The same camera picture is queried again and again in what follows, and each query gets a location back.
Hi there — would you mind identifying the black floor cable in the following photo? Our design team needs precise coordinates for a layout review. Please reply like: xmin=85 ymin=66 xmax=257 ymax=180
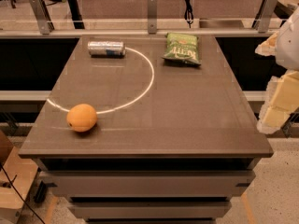
xmin=0 ymin=162 xmax=47 ymax=224

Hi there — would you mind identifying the green chip bag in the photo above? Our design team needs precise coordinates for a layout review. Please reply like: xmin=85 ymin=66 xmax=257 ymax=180
xmin=163 ymin=33 xmax=201 ymax=65

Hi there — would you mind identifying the middle metal rail bracket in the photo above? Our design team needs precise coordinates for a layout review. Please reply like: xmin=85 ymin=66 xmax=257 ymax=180
xmin=148 ymin=0 xmax=157 ymax=35

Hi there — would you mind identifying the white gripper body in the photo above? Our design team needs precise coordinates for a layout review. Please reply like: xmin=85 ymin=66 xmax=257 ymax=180
xmin=276 ymin=8 xmax=299 ymax=71

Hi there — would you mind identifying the right metal rail bracket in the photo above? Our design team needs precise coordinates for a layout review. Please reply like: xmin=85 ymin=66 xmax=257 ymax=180
xmin=256 ymin=0 xmax=278 ymax=33

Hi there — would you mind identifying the grey drawer cabinet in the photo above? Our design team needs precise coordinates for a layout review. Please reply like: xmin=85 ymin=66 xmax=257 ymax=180
xmin=20 ymin=35 xmax=273 ymax=224

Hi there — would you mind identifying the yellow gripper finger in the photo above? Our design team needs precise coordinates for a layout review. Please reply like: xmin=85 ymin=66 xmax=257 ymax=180
xmin=257 ymin=71 xmax=299 ymax=134
xmin=255 ymin=32 xmax=278 ymax=56

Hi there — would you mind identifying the cardboard box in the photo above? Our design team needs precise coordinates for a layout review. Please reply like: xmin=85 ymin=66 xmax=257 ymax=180
xmin=0 ymin=131 xmax=37 ymax=224

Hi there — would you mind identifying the left metal rail bracket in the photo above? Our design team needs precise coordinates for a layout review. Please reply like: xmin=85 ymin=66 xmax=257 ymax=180
xmin=29 ymin=0 xmax=54 ymax=35

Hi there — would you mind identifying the metal rail bracket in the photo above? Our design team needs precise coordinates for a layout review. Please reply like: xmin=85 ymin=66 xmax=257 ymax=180
xmin=256 ymin=0 xmax=278 ymax=33
xmin=29 ymin=0 xmax=54 ymax=35
xmin=148 ymin=0 xmax=157 ymax=35

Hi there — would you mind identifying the silver red bull can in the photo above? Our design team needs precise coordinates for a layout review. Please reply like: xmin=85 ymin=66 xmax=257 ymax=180
xmin=87 ymin=41 xmax=125 ymax=57

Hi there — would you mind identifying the orange fruit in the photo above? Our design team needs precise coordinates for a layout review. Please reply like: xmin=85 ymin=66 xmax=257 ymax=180
xmin=66 ymin=104 xmax=97 ymax=133

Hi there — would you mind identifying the black hanging cable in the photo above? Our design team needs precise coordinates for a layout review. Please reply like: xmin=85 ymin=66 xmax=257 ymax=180
xmin=182 ymin=0 xmax=194 ymax=29

